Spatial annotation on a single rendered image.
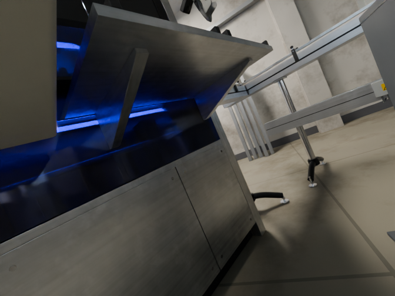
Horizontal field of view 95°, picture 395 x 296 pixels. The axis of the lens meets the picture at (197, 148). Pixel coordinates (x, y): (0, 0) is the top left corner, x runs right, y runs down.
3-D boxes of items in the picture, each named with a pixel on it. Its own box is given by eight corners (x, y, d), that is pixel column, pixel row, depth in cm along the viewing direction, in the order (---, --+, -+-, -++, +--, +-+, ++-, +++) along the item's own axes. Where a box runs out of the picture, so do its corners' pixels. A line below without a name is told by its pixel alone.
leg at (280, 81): (308, 168, 149) (272, 82, 147) (310, 164, 155) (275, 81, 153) (320, 167, 142) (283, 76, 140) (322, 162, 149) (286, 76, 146)
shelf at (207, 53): (62, 127, 60) (59, 122, 60) (197, 101, 109) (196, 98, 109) (97, 14, 26) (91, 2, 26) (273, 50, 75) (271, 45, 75)
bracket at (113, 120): (110, 149, 61) (94, 114, 61) (118, 147, 63) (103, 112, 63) (160, 107, 37) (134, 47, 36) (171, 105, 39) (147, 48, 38)
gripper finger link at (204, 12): (214, 10, 71) (204, -11, 71) (204, 22, 75) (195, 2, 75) (218, 12, 73) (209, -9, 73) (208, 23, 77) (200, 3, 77)
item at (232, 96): (199, 104, 111) (188, 81, 111) (184, 114, 122) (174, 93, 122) (249, 94, 159) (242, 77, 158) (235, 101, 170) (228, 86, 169)
